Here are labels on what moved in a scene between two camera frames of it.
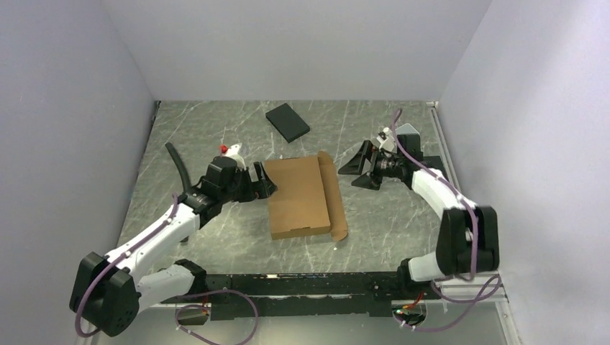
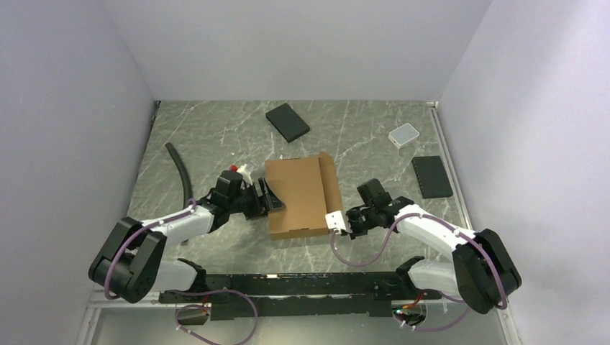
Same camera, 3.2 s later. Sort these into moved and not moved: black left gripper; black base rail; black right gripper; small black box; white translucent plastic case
Moved: black right gripper; black left gripper
Not moved: black base rail; small black box; white translucent plastic case
